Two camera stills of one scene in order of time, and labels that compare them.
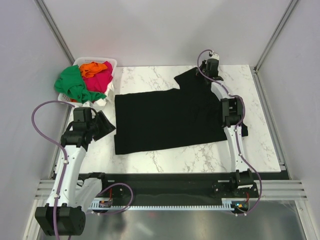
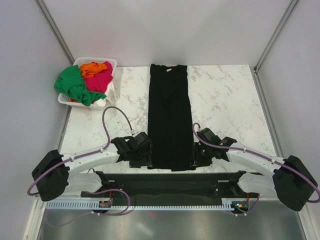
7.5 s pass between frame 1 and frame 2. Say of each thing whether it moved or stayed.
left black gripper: moved
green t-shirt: stayed
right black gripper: moved
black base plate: stayed
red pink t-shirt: stayed
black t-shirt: moved
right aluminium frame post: stayed
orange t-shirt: stayed
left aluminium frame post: stayed
